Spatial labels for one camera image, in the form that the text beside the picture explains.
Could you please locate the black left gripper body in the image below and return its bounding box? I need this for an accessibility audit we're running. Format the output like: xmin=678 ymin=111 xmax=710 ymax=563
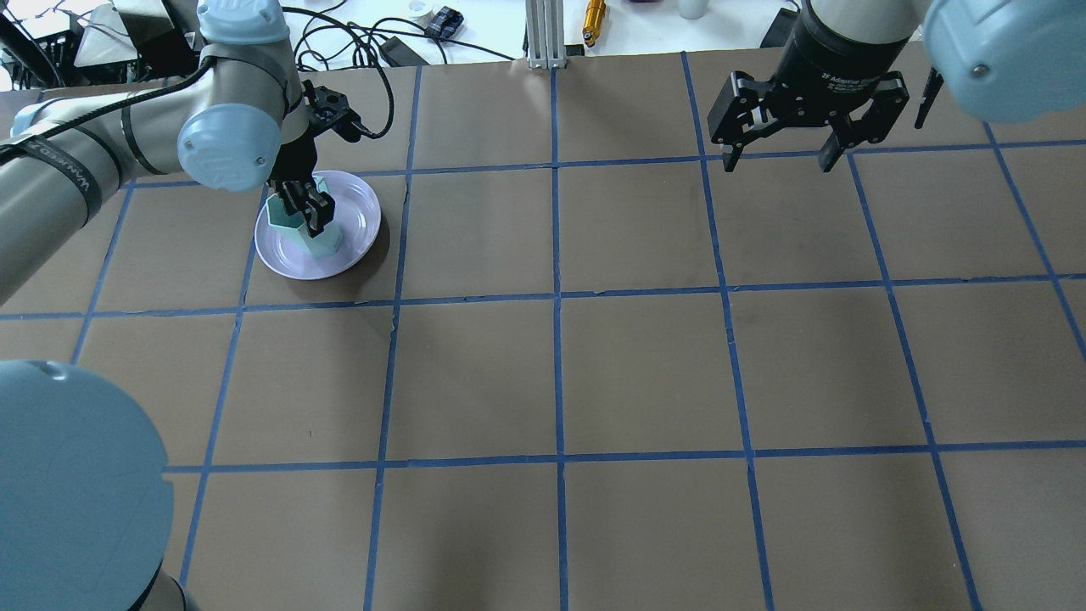
xmin=267 ymin=132 xmax=318 ymax=200

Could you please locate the mint green faceted cup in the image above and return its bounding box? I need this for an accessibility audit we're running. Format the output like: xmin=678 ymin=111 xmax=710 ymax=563
xmin=255 ymin=193 xmax=344 ymax=260

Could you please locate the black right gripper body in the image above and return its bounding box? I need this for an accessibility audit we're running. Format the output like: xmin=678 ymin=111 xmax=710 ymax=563
xmin=770 ymin=4 xmax=887 ymax=131

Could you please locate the orange cylindrical tool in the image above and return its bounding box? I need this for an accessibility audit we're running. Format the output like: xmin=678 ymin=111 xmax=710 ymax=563
xmin=581 ymin=0 xmax=607 ymax=48

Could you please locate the black power adapter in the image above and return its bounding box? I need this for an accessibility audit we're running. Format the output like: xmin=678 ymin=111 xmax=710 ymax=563
xmin=378 ymin=37 xmax=429 ymax=67

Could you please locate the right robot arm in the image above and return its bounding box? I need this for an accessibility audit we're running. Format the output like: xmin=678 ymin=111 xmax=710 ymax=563
xmin=707 ymin=1 xmax=1085 ymax=171

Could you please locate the black cable bundle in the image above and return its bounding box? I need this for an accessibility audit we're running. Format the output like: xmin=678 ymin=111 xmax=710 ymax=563
xmin=293 ymin=0 xmax=518 ymax=73

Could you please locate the aluminium frame post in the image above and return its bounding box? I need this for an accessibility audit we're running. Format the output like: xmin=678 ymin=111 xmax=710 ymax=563
xmin=525 ymin=0 xmax=568 ymax=71

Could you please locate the lavender plate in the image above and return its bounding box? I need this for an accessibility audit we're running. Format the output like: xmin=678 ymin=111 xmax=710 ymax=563
xmin=255 ymin=171 xmax=383 ymax=281

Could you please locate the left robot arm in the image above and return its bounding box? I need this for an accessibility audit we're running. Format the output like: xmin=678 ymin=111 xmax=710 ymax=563
xmin=1 ymin=1 xmax=334 ymax=610

